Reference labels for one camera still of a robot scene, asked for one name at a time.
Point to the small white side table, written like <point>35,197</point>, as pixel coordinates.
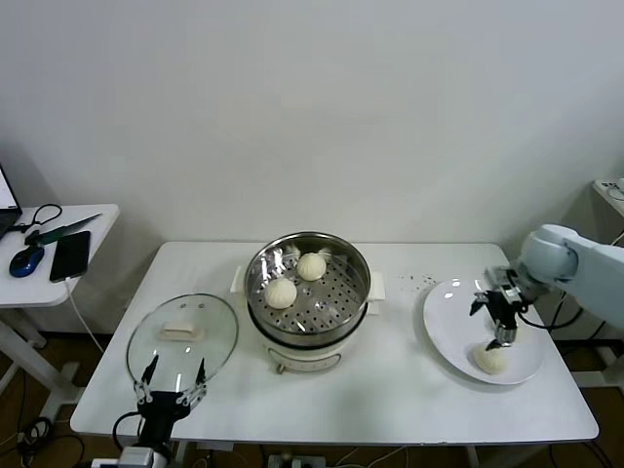
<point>29,292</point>

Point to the blue computer mouse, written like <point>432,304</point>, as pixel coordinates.
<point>27,261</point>

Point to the black laptop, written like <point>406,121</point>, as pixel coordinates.
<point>6,219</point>

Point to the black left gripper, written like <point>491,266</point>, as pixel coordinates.
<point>163,409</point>

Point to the perforated stainless steamer basket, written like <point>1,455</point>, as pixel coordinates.
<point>336,302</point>

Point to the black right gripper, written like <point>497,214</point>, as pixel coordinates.
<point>506,309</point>

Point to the white electric cooking pot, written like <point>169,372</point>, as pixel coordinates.
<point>302,358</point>

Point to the white side desk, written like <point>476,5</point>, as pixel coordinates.
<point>607,197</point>

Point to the large white plate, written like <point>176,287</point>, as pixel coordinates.
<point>448,322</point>

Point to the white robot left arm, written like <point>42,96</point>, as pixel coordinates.
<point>146,456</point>

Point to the white desk foot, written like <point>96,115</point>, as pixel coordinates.
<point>592,379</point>

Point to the black smartphone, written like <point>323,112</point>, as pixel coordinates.
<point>70,256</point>

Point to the white floor power strip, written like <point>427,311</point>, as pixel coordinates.
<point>297,461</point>

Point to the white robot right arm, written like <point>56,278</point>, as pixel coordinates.
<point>585,263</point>

